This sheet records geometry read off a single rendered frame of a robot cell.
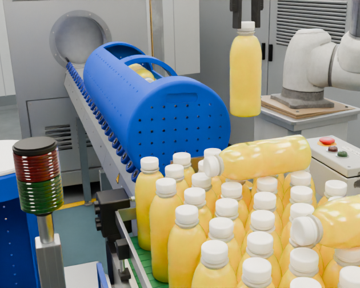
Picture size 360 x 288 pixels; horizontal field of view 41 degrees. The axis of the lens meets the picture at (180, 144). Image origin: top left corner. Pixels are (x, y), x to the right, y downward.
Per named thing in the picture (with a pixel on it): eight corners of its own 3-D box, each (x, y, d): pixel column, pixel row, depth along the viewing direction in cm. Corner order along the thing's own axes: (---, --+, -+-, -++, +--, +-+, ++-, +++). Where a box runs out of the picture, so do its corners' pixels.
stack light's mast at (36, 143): (66, 227, 79) (55, 134, 74) (70, 246, 73) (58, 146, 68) (26, 234, 77) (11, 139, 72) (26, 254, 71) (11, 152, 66)
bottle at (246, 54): (240, 119, 108) (241, 31, 103) (223, 112, 115) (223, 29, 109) (267, 115, 111) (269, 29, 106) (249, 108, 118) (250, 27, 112)
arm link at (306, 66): (288, 81, 194) (295, 25, 187) (335, 87, 186) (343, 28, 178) (275, 88, 180) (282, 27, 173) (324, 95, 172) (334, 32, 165)
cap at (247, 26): (243, 31, 105) (243, 22, 104) (234, 30, 108) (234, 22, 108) (258, 30, 106) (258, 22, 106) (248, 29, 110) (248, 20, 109)
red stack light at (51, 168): (59, 163, 75) (56, 139, 74) (62, 179, 70) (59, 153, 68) (15, 169, 74) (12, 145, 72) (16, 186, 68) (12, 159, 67)
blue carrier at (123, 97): (150, 106, 213) (150, 40, 204) (228, 180, 134) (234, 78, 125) (84, 110, 205) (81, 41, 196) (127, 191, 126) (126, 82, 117)
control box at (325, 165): (329, 172, 123) (332, 134, 120) (383, 205, 105) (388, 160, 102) (294, 178, 120) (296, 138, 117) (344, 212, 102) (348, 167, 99)
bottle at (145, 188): (157, 255, 107) (154, 175, 101) (131, 247, 111) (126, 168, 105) (175, 240, 113) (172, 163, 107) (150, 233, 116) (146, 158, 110)
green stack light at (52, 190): (62, 193, 77) (59, 164, 75) (66, 210, 71) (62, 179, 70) (20, 199, 75) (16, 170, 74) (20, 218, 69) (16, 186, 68)
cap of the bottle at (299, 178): (290, 186, 94) (290, 177, 94) (290, 178, 98) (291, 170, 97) (310, 187, 93) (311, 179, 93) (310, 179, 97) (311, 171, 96)
